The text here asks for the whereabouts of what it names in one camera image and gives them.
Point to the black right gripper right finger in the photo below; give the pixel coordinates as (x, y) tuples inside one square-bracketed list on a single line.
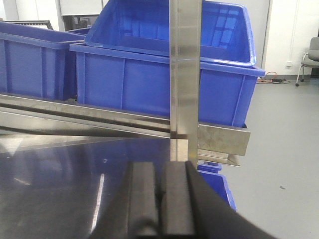
[(191, 209)]

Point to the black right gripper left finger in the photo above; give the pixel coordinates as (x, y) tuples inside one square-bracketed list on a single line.
[(132, 214)]

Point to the blue bin lower shelf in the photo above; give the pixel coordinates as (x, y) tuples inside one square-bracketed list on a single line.
[(211, 173)]

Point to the stainless steel shelf rack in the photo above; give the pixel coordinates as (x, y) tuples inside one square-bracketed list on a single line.
[(190, 139)]

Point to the blue plastic bin centre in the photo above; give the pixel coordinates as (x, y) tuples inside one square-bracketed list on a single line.
[(140, 83)]

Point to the blue plastic bin left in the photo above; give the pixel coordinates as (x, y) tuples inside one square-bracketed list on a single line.
[(37, 62)]

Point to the tilted blue plastic bin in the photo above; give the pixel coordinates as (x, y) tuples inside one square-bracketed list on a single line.
[(142, 26)]

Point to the grey office chair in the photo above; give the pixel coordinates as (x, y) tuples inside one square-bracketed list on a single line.
[(310, 59)]

